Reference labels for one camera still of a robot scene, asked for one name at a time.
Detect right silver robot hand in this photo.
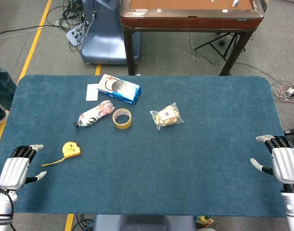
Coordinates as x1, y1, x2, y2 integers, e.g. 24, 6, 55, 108
250, 134, 294, 185

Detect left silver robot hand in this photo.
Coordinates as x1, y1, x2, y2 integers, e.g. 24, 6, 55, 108
0, 144, 47, 190

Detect yellow tape measure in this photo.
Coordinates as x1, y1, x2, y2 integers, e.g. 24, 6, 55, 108
41, 141, 82, 167

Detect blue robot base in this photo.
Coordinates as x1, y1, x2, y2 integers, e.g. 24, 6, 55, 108
65, 0, 141, 65

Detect yellow tape roll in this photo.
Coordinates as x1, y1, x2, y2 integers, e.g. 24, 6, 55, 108
112, 108, 133, 129

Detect black box on floor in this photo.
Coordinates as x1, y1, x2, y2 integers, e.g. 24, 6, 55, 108
282, 128, 294, 148

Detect person leg in jeans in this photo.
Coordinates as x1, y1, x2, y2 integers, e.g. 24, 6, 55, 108
0, 56, 17, 124

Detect yellow green toy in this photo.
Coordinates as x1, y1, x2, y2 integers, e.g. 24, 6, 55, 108
194, 215, 215, 228

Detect crushed plastic bottle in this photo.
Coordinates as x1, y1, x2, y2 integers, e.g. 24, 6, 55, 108
73, 99, 115, 129

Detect white flat card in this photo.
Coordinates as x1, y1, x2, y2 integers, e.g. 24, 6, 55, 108
85, 83, 99, 102

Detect clear snack bag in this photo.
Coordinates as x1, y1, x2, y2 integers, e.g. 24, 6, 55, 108
150, 102, 184, 131

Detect blue cookie box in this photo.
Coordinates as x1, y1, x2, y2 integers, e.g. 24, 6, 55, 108
97, 74, 141, 105

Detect blue table mat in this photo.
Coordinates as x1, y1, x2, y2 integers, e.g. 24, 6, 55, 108
0, 75, 294, 218

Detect black tripod stand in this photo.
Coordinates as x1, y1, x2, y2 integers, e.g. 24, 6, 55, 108
194, 32, 246, 61

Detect blue-grey robot body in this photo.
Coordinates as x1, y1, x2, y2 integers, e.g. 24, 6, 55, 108
93, 215, 197, 231

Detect brown wooden table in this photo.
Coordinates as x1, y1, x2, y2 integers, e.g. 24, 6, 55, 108
119, 0, 266, 77

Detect tangled black cables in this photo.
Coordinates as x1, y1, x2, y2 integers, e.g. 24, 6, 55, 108
45, 0, 94, 52

